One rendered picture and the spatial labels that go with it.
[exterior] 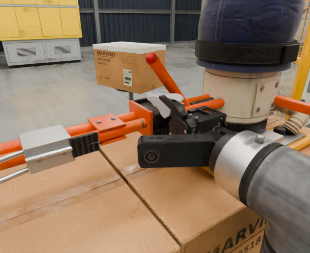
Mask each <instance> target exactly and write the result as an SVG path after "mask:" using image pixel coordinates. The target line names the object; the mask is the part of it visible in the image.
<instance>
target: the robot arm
mask: <svg viewBox="0 0 310 253"><path fill-rule="evenodd" d="M147 100H148V101H150V102H151V103H152V104H153V106H154V107H156V108H158V110H159V112H160V114H161V115H162V116H163V118H168V117H172V119H171V120H170V122H169V123H168V124H169V134H168V135H154V134H153V135H144V136H140V137H139V139H138V144H137V153H138V164H139V166H140V167H141V168H173V167H209V169H210V171H211V173H212V174H214V178H215V182H216V184H217V185H218V186H219V187H220V188H222V189H223V190H225V191H226V192H227V193H229V194H230V195H232V196H233V197H234V198H236V199H237V200H238V201H240V202H241V203H243V204H244V205H246V206H247V207H248V208H250V209H251V210H252V211H254V212H255V213H256V214H258V215H259V216H261V217H262V218H263V219H265V220H266V225H265V230H264V234H263V239H262V243H261V247H260V252H259V253H310V156H309V155H306V154H304V153H302V152H299V151H297V150H295V149H292V148H290V147H287V146H285V145H283V144H280V143H278V142H276V141H273V140H271V139H269V138H266V137H265V136H264V135H263V134H257V133H255V132H252V131H242V132H240V133H238V132H233V131H231V130H228V129H227V124H226V117H227V114H225V113H222V112H220V111H217V110H215V109H212V108H210V107H207V106H201V107H197V108H193V109H189V110H187V113H186V110H185V108H184V106H183V105H182V104H181V102H182V101H183V100H184V98H183V96H182V95H180V94H177V93H165V94H162V93H160V92H157V91H149V92H147ZM206 109H208V110H211V111H213V112H216V113H214V114H211V113H209V112H206V111H204V110H206ZM221 118H222V119H221ZM222 121H223V125H222Z"/></svg>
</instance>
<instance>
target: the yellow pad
mask: <svg viewBox="0 0 310 253"><path fill-rule="evenodd" d="M282 126H283V125H282V124H280V125H277V126H275V127H273V128H270V129H268V130H270V131H273V132H275V133H278V134H280V135H283V136H284V138H283V141H281V142H279V143H280V144H283V145H285V146H287V147H290V148H292V149H295V150H297V151H298V150H300V149H302V148H304V147H305V146H307V145H309V144H310V134H307V133H304V132H302V131H298V132H297V134H295V135H294V134H292V133H290V132H289V131H287V130H286V129H285V128H283V127H282ZM201 168H202V169H204V170H205V171H207V172H208V173H210V174H211V175H213V176H214V174H212V173H211V171H210V169H209V167H201Z"/></svg>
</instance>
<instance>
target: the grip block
mask: <svg viewBox="0 0 310 253"><path fill-rule="evenodd" d="M181 104H182V105H183V106H184V107H185V103H183V102H181ZM129 109H130V112H134V113H135V114H136V117H137V119H140V118H144V119H145V120H146V122H147V128H146V129H144V130H140V131H138V132H139V133H141V134H142V135H153V134H154V135H168V134H169V124H168V123H169V122H170V120H171V119H172V117H168V118H163V116H162V115H161V114H160V112H159V110H158V108H156V107H154V106H153V104H152V103H151V102H150V101H148V100H147V98H146V97H145V98H140V99H136V100H129Z"/></svg>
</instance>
